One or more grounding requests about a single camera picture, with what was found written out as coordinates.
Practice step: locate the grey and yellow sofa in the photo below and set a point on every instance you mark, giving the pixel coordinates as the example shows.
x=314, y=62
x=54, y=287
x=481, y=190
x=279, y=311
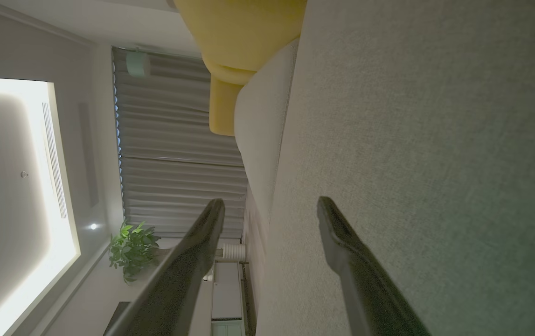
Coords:
x=435, y=140

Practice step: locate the wide yellow sofa back cushion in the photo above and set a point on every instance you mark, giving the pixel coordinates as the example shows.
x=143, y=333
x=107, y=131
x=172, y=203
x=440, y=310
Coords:
x=244, y=28

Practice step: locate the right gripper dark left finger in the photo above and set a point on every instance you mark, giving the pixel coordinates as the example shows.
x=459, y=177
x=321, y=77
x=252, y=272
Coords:
x=174, y=289

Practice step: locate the grey pleated curtain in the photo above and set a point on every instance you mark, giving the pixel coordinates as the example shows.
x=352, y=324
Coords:
x=178, y=163

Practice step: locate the pale green white cabinet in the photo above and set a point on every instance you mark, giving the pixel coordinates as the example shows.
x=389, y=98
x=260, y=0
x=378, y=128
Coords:
x=226, y=289

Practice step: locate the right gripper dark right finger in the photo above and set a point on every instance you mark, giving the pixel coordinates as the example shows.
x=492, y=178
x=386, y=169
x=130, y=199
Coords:
x=365, y=289

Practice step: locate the green potted plant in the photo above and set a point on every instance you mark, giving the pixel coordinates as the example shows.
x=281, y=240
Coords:
x=132, y=252

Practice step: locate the grey sofa back cushion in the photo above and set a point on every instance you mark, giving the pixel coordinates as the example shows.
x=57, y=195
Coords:
x=260, y=130

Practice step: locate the white ribbed bin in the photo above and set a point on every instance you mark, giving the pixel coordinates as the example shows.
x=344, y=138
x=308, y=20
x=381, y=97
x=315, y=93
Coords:
x=234, y=252

